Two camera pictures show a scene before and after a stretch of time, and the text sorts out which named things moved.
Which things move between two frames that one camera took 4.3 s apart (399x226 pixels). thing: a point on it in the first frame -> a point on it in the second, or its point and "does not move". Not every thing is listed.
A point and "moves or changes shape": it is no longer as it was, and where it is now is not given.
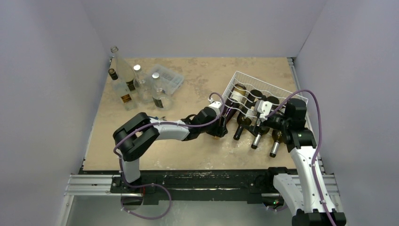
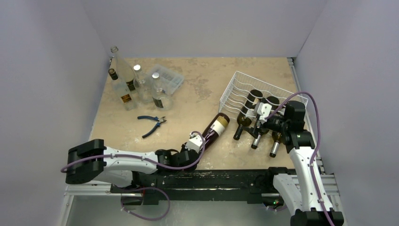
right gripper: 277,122 does not move
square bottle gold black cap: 122,91 does not move
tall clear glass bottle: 125,73 does not move
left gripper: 220,129 -> 183,148
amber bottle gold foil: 237,92 moves or changes shape
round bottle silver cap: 162,99 does not move
